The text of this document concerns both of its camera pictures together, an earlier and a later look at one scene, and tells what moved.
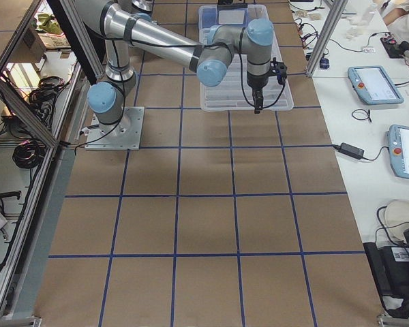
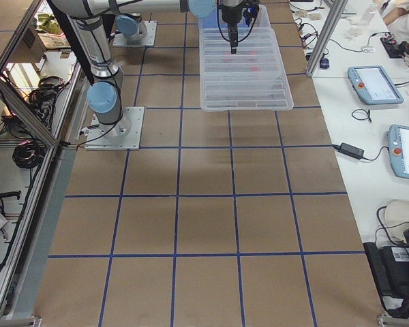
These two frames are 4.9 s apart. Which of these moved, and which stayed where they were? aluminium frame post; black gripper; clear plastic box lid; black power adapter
Moved: black gripper
Stayed: aluminium frame post; clear plastic box lid; black power adapter
